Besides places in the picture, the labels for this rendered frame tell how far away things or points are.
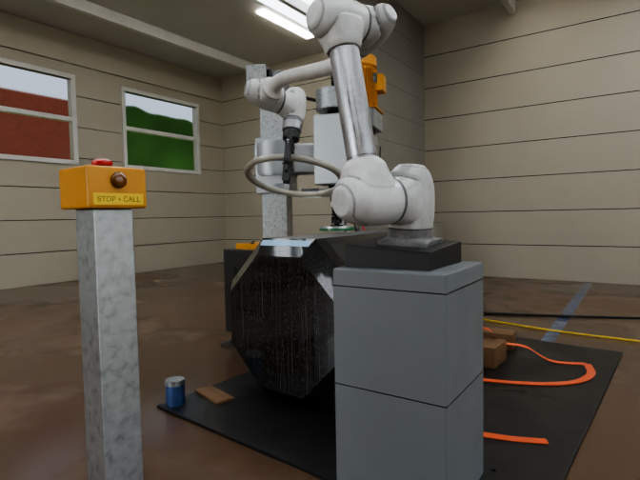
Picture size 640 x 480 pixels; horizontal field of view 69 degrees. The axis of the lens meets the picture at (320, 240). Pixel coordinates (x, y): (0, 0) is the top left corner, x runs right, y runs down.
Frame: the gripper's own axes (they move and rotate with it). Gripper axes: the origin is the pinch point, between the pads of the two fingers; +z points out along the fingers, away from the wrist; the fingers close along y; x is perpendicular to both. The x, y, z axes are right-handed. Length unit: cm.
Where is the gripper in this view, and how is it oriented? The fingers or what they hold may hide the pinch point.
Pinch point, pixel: (286, 174)
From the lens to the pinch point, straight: 202.7
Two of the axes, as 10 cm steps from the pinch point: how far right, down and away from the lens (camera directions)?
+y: 0.7, 2.6, 9.6
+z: -0.9, 9.6, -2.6
